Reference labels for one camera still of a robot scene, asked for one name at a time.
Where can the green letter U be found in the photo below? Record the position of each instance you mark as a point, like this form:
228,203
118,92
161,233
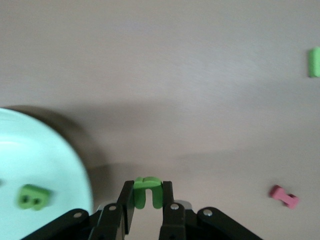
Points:
140,190

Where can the pale green plate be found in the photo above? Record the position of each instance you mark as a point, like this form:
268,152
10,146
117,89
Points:
37,155

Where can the pinkish red letter I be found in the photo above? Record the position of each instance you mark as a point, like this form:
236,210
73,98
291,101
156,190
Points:
283,196

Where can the green lowercase letter p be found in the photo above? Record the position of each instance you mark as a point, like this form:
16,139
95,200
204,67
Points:
314,62

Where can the green letter B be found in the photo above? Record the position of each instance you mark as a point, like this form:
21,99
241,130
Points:
32,191

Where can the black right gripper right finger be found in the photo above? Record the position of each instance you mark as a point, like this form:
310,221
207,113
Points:
175,225

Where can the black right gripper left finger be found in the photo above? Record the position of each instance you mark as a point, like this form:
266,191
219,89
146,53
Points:
107,222

